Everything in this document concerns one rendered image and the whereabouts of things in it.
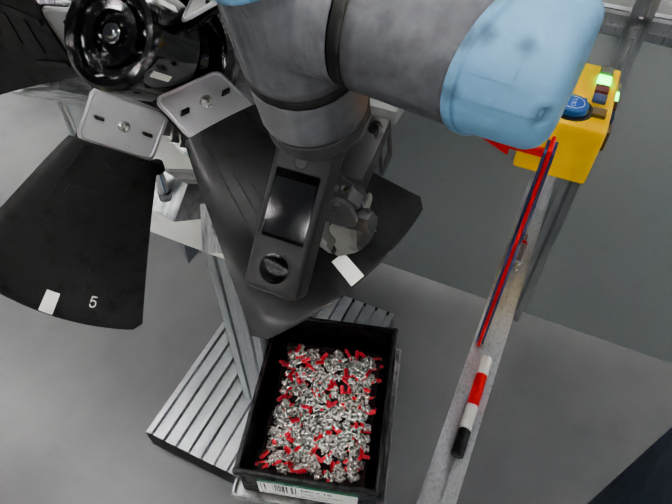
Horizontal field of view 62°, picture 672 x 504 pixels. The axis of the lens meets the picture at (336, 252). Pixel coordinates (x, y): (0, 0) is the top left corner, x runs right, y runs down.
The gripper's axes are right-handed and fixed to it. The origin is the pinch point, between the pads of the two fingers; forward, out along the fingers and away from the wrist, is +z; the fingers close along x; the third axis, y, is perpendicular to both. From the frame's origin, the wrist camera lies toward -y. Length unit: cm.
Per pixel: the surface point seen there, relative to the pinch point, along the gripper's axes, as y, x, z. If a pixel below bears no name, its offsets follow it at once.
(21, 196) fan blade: -6.1, 37.2, 0.8
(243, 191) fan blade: 2.1, 11.1, -2.2
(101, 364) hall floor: -19, 83, 108
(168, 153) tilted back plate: 13.8, 37.8, 20.1
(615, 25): 75, -21, 35
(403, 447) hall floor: -5, -8, 112
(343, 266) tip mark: -0.6, -0.9, 1.6
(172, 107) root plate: 7.6, 21.9, -4.9
